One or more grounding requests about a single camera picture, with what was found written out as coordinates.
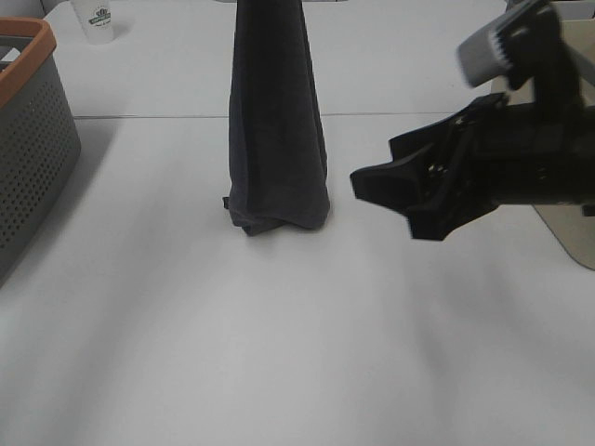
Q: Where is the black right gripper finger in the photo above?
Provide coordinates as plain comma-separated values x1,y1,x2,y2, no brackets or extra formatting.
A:
389,117,452,161
350,162,449,242

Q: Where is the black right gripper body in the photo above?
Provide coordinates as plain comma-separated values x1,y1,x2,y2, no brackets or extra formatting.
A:
421,99,594,223

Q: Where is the dark grey towel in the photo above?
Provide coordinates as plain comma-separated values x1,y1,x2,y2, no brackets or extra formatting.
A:
223,1,330,236

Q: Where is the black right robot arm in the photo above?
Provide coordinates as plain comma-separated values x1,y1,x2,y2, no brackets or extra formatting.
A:
350,1,594,241

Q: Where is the beige bin grey rim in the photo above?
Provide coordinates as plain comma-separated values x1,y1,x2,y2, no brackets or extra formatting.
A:
504,23,594,269

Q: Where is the white paper cup green logo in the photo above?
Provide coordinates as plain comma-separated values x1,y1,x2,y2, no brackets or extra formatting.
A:
70,0,114,45

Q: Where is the grey perforated basket orange rim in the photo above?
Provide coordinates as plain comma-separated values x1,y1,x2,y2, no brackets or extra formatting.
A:
1,17,81,279

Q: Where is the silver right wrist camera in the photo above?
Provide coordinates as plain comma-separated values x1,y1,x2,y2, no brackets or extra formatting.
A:
456,1,560,87

